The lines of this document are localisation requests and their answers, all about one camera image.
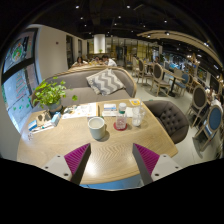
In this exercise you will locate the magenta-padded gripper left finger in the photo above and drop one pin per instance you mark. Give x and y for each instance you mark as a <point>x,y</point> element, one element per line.
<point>58,165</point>

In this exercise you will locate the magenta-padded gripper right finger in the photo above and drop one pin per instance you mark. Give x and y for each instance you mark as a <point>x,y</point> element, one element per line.
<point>165,165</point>

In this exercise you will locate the clear plastic water bottle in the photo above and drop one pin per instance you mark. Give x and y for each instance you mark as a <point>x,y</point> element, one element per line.
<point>121,121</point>

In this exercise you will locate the white ointment tube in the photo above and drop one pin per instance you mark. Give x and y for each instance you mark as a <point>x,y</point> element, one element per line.
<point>41,129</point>

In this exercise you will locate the pill blister pack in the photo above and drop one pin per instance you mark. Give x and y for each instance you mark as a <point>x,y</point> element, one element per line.
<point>30,136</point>

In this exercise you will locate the dark tufted armchair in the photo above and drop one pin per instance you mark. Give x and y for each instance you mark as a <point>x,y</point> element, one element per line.
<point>170,120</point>

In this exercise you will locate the teal white carton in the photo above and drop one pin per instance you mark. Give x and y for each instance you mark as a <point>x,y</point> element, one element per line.
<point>56,119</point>

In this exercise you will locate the clear plastic cup with straw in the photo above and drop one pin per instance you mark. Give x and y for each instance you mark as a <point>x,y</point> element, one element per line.
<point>137,118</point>

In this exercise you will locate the printed paper menu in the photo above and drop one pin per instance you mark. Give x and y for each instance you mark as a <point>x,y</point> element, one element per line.
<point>71,112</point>

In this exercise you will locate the round red coaster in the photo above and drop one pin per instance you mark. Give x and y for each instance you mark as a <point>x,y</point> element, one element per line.
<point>115,128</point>

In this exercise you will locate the white paper napkin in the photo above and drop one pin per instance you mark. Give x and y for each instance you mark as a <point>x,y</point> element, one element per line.
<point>129,112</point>

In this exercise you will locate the yellow square table card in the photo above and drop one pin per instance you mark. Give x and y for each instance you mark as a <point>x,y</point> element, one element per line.
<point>135,102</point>

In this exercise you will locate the green potted plant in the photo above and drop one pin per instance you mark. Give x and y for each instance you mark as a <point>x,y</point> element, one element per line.
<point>50,95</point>

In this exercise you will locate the small blue white pack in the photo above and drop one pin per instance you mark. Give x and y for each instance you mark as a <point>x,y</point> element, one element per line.
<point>110,107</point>

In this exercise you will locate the grey curved sofa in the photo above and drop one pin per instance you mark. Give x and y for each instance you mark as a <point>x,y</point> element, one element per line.
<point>76,83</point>

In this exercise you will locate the group of dining chairs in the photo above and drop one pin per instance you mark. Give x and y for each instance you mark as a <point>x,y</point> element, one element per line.
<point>160,78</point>

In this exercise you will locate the grey chevron cushion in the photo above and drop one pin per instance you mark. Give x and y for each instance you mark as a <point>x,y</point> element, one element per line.
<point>105,81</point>

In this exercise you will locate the decorated arched window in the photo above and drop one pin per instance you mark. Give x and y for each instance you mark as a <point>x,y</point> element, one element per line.
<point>18,76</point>

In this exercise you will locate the person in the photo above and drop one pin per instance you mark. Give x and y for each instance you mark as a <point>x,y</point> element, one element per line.
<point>80,62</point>
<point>110,61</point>
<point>96,61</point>

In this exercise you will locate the group of ceiling spotlights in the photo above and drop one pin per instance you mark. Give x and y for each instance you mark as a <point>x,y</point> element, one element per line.
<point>128,6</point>

